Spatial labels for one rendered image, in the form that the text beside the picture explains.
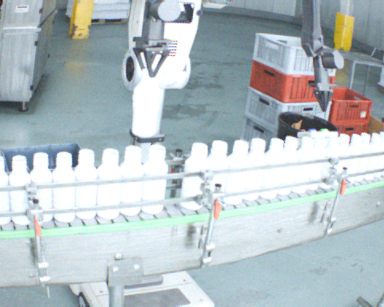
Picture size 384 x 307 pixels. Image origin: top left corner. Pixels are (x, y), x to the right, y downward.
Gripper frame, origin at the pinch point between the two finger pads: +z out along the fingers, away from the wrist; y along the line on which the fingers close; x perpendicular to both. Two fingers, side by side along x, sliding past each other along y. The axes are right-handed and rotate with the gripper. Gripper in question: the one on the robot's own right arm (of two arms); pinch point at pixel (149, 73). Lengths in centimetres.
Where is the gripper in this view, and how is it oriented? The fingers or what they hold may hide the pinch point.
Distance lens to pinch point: 129.6
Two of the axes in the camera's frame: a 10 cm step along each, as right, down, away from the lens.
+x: 8.6, -0.9, 5.0
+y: 5.1, 3.0, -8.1
